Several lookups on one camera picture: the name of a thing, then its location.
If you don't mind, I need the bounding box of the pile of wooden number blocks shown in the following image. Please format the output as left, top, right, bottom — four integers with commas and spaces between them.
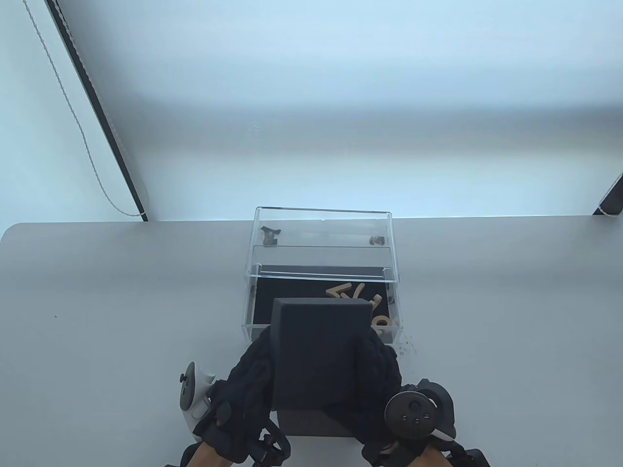
325, 283, 398, 337

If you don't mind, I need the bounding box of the dark hand controller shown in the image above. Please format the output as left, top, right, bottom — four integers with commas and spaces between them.
179, 360, 218, 441
384, 378, 458, 443

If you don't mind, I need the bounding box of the person's left hand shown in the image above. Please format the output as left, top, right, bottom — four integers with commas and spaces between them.
194, 325, 293, 464

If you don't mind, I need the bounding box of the black window frame bar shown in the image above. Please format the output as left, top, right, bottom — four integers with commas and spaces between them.
46, 0, 150, 222

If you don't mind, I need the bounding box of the person's left forearm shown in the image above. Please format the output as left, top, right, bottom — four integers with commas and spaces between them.
186, 444, 220, 467

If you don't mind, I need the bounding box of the dark right hand controller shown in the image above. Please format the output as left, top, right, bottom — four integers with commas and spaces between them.
384, 378, 458, 443

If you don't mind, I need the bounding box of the black box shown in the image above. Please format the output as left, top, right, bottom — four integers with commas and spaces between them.
270, 297, 374, 437

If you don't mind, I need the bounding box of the clear acrylic drawer case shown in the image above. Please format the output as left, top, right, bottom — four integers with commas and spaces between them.
248, 207, 401, 284

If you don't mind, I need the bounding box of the white beaded blind cord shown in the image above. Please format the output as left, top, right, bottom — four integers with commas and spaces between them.
23, 0, 147, 217

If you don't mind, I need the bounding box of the person's right hand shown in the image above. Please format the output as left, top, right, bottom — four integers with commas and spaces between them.
330, 335, 405, 447

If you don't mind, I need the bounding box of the clear acrylic drawer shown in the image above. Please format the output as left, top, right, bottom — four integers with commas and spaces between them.
242, 264, 404, 344

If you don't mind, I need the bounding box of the dark left hand controller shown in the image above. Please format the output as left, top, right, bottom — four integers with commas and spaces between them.
179, 360, 218, 441

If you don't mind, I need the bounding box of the black felt drawer liner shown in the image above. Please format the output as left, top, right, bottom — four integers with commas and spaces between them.
253, 277, 394, 326

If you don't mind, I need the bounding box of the person's right forearm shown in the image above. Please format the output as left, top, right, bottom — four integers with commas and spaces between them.
418, 444, 454, 467

